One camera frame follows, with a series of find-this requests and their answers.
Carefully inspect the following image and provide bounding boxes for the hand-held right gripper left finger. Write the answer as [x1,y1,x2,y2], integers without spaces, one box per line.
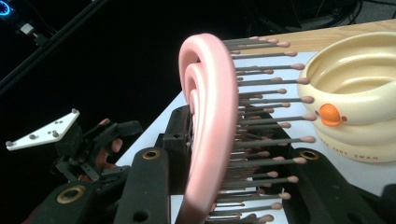
[154,105,193,196]

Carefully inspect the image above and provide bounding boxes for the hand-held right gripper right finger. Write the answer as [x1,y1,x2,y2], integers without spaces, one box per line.
[237,111,301,200]

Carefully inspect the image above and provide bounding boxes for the pink hairbrush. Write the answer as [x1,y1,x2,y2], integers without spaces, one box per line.
[177,32,318,224]

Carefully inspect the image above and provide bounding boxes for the cream ringed container orange beak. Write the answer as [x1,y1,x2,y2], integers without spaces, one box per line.
[296,31,396,163]

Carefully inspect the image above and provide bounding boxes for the black metal bar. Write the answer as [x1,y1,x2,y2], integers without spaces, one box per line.
[0,0,110,96]

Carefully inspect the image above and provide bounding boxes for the grey plug with cable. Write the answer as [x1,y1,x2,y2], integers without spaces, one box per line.
[19,21,50,48]

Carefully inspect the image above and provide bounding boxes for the blue ring light device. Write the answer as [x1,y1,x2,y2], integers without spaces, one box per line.
[0,0,16,21]

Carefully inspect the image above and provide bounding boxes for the black cable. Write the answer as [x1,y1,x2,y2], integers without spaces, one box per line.
[337,0,366,26]

